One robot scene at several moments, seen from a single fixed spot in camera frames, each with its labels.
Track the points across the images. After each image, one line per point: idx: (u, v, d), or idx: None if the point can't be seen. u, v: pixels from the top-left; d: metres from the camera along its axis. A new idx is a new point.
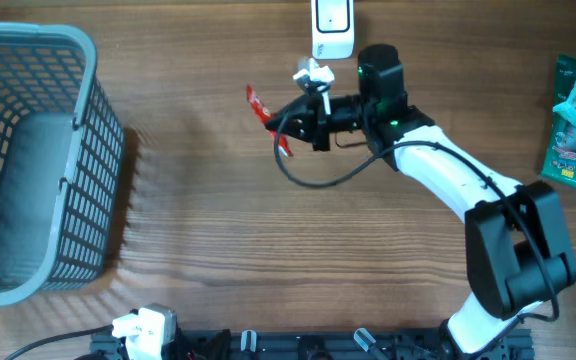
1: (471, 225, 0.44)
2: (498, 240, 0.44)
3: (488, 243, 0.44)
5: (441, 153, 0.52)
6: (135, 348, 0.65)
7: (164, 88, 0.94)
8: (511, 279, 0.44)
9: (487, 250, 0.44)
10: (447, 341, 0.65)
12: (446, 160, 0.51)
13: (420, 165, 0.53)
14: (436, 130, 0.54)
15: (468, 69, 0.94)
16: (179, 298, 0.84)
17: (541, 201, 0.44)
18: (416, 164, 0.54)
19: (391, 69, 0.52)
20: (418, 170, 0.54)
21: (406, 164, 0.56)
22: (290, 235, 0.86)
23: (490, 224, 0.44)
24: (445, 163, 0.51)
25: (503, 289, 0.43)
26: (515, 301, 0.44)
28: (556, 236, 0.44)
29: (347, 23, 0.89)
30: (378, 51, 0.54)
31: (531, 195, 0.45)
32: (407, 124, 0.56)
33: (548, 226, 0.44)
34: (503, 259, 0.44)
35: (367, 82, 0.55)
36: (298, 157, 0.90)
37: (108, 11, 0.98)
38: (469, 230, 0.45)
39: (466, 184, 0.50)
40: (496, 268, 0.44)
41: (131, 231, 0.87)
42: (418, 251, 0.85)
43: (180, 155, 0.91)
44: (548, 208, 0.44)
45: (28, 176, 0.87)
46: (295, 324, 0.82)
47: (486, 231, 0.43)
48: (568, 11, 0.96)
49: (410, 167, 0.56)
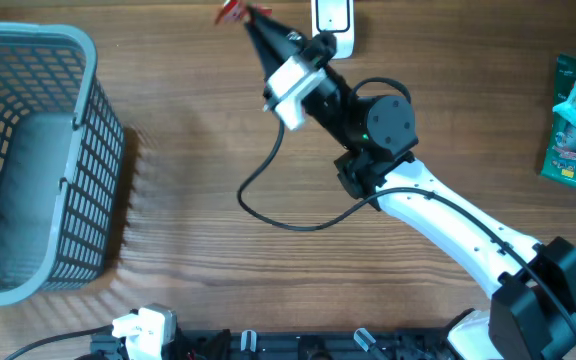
1: (502, 309, 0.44)
2: (531, 318, 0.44)
3: (522, 326, 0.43)
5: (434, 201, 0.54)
6: (135, 348, 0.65)
7: (164, 89, 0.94)
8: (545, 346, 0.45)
9: (524, 331, 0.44)
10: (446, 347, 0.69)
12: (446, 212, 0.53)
13: (417, 215, 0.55)
14: (422, 168, 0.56)
15: (468, 69, 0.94)
16: (179, 298, 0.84)
17: (564, 263, 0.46)
18: (412, 214, 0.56)
19: (402, 146, 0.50)
20: (415, 218, 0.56)
21: (396, 210, 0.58)
22: (290, 235, 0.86)
23: (522, 305, 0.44)
24: (445, 218, 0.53)
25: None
26: None
28: None
29: (347, 23, 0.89)
30: (391, 122, 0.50)
31: (553, 258, 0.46)
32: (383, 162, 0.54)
33: (572, 285, 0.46)
34: (539, 334, 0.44)
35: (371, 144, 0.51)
36: (298, 157, 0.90)
37: (108, 11, 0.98)
38: (498, 311, 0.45)
39: (478, 247, 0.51)
40: (531, 344, 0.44)
41: (131, 231, 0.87)
42: (419, 250, 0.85)
43: (180, 155, 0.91)
44: (571, 269, 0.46)
45: (28, 176, 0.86)
46: (295, 324, 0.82)
47: (520, 314, 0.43)
48: (568, 11, 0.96)
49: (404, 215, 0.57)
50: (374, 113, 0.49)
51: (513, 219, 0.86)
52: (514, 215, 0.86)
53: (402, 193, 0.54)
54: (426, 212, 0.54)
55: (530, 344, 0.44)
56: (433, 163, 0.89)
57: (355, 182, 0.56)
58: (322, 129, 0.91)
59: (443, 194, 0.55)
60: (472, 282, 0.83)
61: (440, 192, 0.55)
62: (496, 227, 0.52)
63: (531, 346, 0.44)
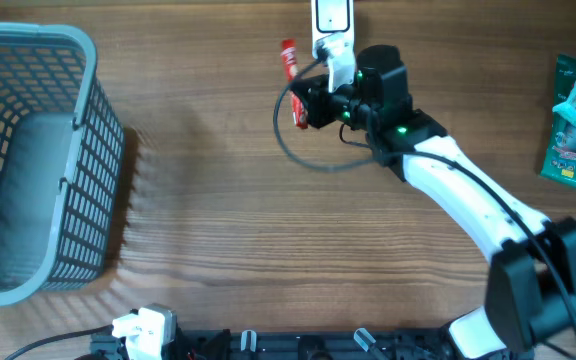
1: (496, 266, 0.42)
2: (526, 282, 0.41)
3: (515, 287, 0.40)
5: (456, 171, 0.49)
6: (135, 348, 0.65)
7: (164, 89, 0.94)
8: (534, 319, 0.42)
9: (517, 289, 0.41)
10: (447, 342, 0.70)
12: (464, 181, 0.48)
13: (431, 182, 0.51)
14: (449, 142, 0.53)
15: (468, 69, 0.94)
16: (179, 299, 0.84)
17: (570, 238, 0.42)
18: (425, 179, 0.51)
19: (391, 72, 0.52)
20: (427, 186, 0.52)
21: (411, 176, 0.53)
22: (290, 235, 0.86)
23: (520, 266, 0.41)
24: (463, 186, 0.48)
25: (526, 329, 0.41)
26: (535, 341, 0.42)
28: None
29: (347, 23, 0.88)
30: (379, 51, 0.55)
31: (561, 233, 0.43)
32: (416, 132, 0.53)
33: (575, 265, 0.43)
34: (530, 299, 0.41)
35: (369, 84, 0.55)
36: (300, 157, 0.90)
37: (108, 11, 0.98)
38: (493, 268, 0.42)
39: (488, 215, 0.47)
40: (521, 310, 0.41)
41: (131, 231, 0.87)
42: (418, 250, 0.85)
43: (180, 155, 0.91)
44: None
45: (28, 176, 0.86)
46: (296, 324, 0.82)
47: (515, 274, 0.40)
48: (568, 10, 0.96)
49: (414, 179, 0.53)
50: (365, 53, 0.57)
51: None
52: None
53: (425, 159, 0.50)
54: (443, 178, 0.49)
55: (520, 306, 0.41)
56: None
57: (383, 150, 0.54)
58: (323, 130, 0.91)
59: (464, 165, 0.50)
60: (472, 283, 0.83)
61: (462, 163, 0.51)
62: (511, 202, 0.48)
63: (519, 307, 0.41)
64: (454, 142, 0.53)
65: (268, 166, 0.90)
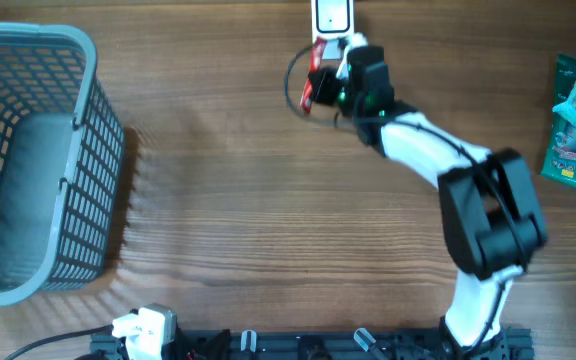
1: (443, 187, 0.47)
2: (469, 200, 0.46)
3: (457, 202, 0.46)
5: (421, 133, 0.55)
6: (135, 348, 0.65)
7: (164, 89, 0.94)
8: (484, 239, 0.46)
9: (463, 204, 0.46)
10: (447, 338, 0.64)
12: (423, 138, 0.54)
13: (400, 146, 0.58)
14: (419, 117, 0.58)
15: (468, 69, 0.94)
16: (179, 298, 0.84)
17: (510, 165, 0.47)
18: (397, 143, 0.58)
19: (374, 67, 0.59)
20: (399, 150, 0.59)
21: (390, 147, 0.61)
22: (290, 235, 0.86)
23: (462, 185, 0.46)
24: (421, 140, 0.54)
25: (475, 244, 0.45)
26: (485, 258, 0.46)
28: (525, 200, 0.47)
29: (347, 23, 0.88)
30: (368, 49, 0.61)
31: (501, 161, 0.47)
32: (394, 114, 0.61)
33: (516, 188, 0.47)
34: (477, 216, 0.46)
35: (355, 78, 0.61)
36: (300, 157, 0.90)
37: (108, 11, 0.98)
38: (442, 192, 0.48)
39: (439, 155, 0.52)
40: (467, 227, 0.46)
41: (131, 231, 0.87)
42: (418, 250, 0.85)
43: (180, 155, 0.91)
44: (517, 172, 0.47)
45: (28, 176, 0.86)
46: (296, 324, 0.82)
47: (457, 192, 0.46)
48: (568, 10, 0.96)
49: (393, 149, 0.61)
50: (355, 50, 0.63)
51: None
52: None
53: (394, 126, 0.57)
54: (405, 138, 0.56)
55: (466, 221, 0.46)
56: None
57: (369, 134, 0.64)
58: (323, 129, 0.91)
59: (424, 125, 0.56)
60: None
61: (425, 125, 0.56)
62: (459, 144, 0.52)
63: (466, 222, 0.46)
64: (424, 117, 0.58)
65: (268, 165, 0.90)
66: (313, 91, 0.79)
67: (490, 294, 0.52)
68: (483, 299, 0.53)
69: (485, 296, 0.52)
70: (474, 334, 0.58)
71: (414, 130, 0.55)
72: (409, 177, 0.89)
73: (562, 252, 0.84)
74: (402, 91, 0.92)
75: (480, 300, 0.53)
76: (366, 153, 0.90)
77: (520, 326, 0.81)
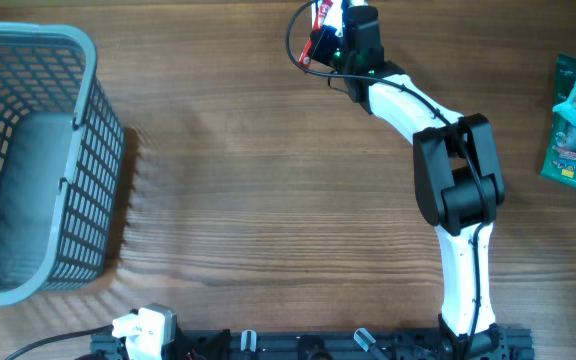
1: (415, 145, 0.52)
2: (437, 157, 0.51)
3: (427, 159, 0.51)
5: (404, 93, 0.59)
6: (135, 348, 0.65)
7: (164, 89, 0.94)
8: (447, 193, 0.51)
9: (430, 163, 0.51)
10: (447, 336, 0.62)
12: (406, 98, 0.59)
13: (384, 104, 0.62)
14: (405, 78, 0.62)
15: (468, 69, 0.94)
16: (179, 298, 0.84)
17: (477, 127, 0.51)
18: (383, 102, 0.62)
19: (367, 25, 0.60)
20: (383, 108, 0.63)
21: (375, 106, 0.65)
22: (290, 235, 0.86)
23: (431, 144, 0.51)
24: (405, 101, 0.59)
25: (441, 200, 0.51)
26: (448, 210, 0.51)
28: (488, 161, 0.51)
29: None
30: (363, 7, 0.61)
31: (469, 124, 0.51)
32: (383, 72, 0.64)
33: (480, 149, 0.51)
34: (444, 174, 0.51)
35: (348, 35, 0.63)
36: (300, 157, 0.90)
37: (108, 11, 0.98)
38: (415, 150, 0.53)
39: (418, 115, 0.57)
40: (434, 182, 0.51)
41: (131, 231, 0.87)
42: (418, 250, 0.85)
43: (180, 154, 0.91)
44: (483, 136, 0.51)
45: (28, 176, 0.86)
46: (296, 324, 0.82)
47: (427, 149, 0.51)
48: (568, 10, 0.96)
49: (378, 106, 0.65)
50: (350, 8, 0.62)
51: (512, 220, 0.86)
52: (516, 216, 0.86)
53: (380, 86, 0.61)
54: (390, 97, 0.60)
55: (433, 178, 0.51)
56: None
57: (355, 89, 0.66)
58: (323, 130, 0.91)
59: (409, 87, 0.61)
60: None
61: (409, 87, 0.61)
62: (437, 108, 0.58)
63: (433, 178, 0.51)
64: (408, 79, 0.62)
65: (268, 166, 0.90)
66: (311, 47, 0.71)
67: (467, 257, 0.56)
68: (462, 265, 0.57)
69: (463, 260, 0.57)
70: (464, 316, 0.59)
71: (399, 90, 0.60)
72: (409, 177, 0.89)
73: (562, 252, 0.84)
74: None
75: (460, 268, 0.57)
76: (366, 153, 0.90)
77: (519, 326, 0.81)
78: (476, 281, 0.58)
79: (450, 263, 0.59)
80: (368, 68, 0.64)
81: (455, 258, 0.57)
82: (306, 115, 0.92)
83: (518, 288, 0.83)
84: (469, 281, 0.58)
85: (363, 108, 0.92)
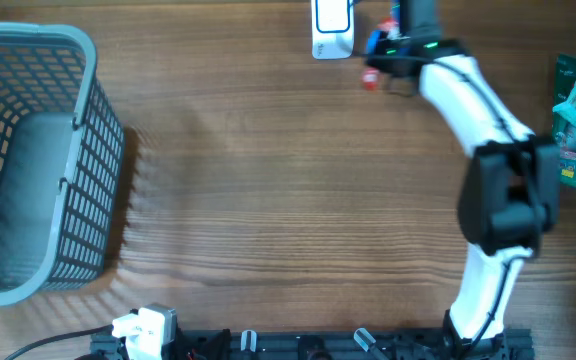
1: (475, 156, 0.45)
2: (495, 174, 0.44)
3: (484, 173, 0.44)
5: (467, 85, 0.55)
6: (135, 348, 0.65)
7: (164, 89, 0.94)
8: (498, 212, 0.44)
9: (484, 174, 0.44)
10: (448, 333, 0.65)
12: (467, 90, 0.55)
13: (445, 91, 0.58)
14: (467, 62, 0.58)
15: None
16: (179, 298, 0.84)
17: (545, 149, 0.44)
18: (443, 89, 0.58)
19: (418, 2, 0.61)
20: (442, 94, 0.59)
21: (433, 88, 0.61)
22: (290, 235, 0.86)
23: (494, 157, 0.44)
24: (469, 98, 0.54)
25: (487, 218, 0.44)
26: (494, 232, 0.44)
28: (547, 187, 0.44)
29: (347, 23, 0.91)
30: None
31: (536, 144, 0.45)
32: (442, 52, 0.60)
33: (543, 172, 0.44)
34: (497, 193, 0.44)
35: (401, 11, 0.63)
36: (300, 157, 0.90)
37: (107, 11, 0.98)
38: (472, 161, 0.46)
39: (482, 120, 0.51)
40: (485, 199, 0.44)
41: (131, 231, 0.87)
42: (418, 250, 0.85)
43: (180, 154, 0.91)
44: (549, 159, 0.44)
45: (28, 176, 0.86)
46: (296, 324, 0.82)
47: (487, 163, 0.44)
48: (568, 10, 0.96)
49: (437, 91, 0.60)
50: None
51: None
52: None
53: (442, 69, 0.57)
54: (451, 87, 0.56)
55: (482, 191, 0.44)
56: (432, 163, 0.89)
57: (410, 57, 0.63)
58: (323, 130, 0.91)
59: (476, 81, 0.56)
60: None
61: (473, 77, 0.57)
62: (506, 117, 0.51)
63: (486, 195, 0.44)
64: (475, 70, 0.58)
65: (269, 166, 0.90)
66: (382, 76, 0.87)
67: (494, 278, 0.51)
68: (485, 284, 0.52)
69: (488, 280, 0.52)
70: (475, 324, 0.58)
71: (461, 79, 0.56)
72: (409, 177, 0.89)
73: (562, 253, 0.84)
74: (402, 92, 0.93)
75: (483, 285, 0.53)
76: (366, 153, 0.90)
77: (519, 326, 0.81)
78: (496, 299, 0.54)
79: (474, 274, 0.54)
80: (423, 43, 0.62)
81: (481, 275, 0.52)
82: (306, 115, 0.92)
83: (518, 288, 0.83)
84: (489, 299, 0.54)
85: (363, 108, 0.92)
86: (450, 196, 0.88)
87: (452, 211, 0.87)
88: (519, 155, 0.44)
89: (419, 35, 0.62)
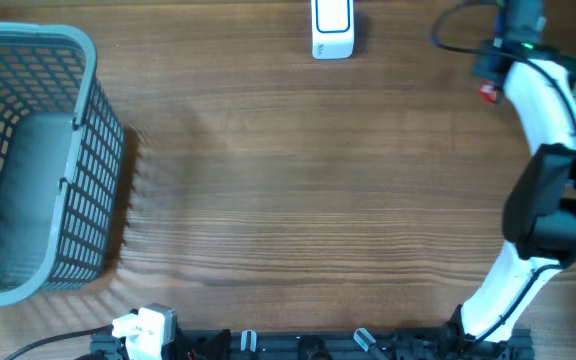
1: (539, 153, 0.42)
2: (557, 180, 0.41)
3: (544, 176, 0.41)
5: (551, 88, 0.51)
6: (135, 348, 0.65)
7: (164, 89, 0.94)
8: (544, 216, 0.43)
9: (543, 184, 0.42)
10: (453, 325, 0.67)
12: (550, 91, 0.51)
13: (525, 89, 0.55)
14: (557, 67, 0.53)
15: (468, 68, 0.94)
16: (179, 298, 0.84)
17: None
18: (525, 87, 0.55)
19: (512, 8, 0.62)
20: (523, 92, 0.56)
21: (514, 86, 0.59)
22: (290, 235, 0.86)
23: (559, 162, 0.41)
24: (549, 99, 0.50)
25: (530, 219, 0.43)
26: (533, 233, 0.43)
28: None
29: (347, 22, 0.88)
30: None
31: None
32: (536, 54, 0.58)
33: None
34: (551, 200, 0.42)
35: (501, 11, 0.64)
36: (300, 157, 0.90)
37: (108, 11, 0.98)
38: (534, 159, 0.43)
39: (555, 125, 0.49)
40: (536, 201, 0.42)
41: (131, 231, 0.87)
42: (418, 250, 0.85)
43: (180, 155, 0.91)
44: None
45: (28, 176, 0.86)
46: (296, 324, 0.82)
47: (549, 166, 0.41)
48: (568, 10, 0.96)
49: (518, 90, 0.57)
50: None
51: None
52: None
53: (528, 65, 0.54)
54: (536, 86, 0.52)
55: (538, 200, 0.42)
56: (432, 163, 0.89)
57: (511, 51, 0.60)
58: (323, 129, 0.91)
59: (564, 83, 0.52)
60: (472, 283, 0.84)
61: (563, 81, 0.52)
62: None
63: (537, 198, 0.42)
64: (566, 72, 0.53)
65: (268, 166, 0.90)
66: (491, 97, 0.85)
67: (515, 286, 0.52)
68: (503, 289, 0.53)
69: (506, 286, 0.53)
70: (483, 323, 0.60)
71: (548, 84, 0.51)
72: (409, 177, 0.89)
73: None
74: (402, 92, 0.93)
75: (501, 290, 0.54)
76: (366, 153, 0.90)
77: (520, 326, 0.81)
78: (510, 305, 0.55)
79: (497, 276, 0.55)
80: (520, 42, 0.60)
81: (503, 279, 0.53)
82: (306, 115, 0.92)
83: None
84: (503, 304, 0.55)
85: (363, 108, 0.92)
86: (450, 196, 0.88)
87: (452, 211, 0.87)
88: None
89: (519, 38, 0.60)
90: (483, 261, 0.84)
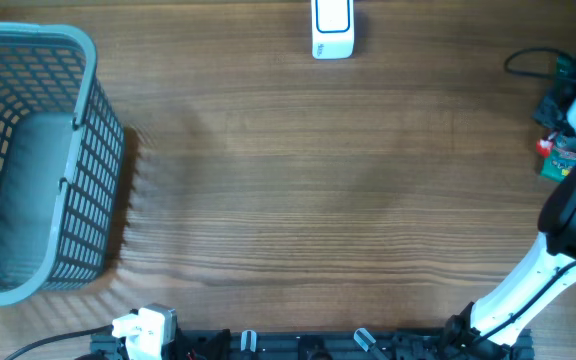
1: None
2: None
3: None
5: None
6: (135, 348, 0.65)
7: (164, 89, 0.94)
8: None
9: None
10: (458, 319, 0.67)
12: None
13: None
14: None
15: (468, 69, 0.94)
16: (179, 298, 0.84)
17: None
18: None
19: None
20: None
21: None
22: (290, 235, 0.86)
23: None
24: None
25: (569, 206, 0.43)
26: (570, 221, 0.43)
28: None
29: (347, 23, 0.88)
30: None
31: None
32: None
33: None
34: None
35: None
36: (300, 157, 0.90)
37: (108, 11, 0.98)
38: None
39: None
40: None
41: (131, 231, 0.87)
42: (418, 250, 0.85)
43: (180, 154, 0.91)
44: None
45: (28, 176, 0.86)
46: (296, 324, 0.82)
47: None
48: (568, 10, 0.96)
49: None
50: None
51: (510, 220, 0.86)
52: (514, 216, 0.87)
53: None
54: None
55: None
56: (432, 163, 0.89)
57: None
58: (323, 130, 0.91)
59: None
60: (472, 283, 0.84)
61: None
62: None
63: None
64: None
65: (268, 165, 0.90)
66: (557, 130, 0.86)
67: (533, 284, 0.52)
68: (522, 285, 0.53)
69: (525, 282, 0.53)
70: (492, 320, 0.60)
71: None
72: (409, 177, 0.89)
73: None
74: (402, 92, 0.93)
75: (519, 285, 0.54)
76: (366, 153, 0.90)
77: None
78: (524, 303, 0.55)
79: (516, 273, 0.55)
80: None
81: (523, 275, 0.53)
82: (306, 115, 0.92)
83: None
84: (518, 300, 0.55)
85: (363, 108, 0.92)
86: (450, 196, 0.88)
87: (452, 211, 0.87)
88: None
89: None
90: (483, 260, 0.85)
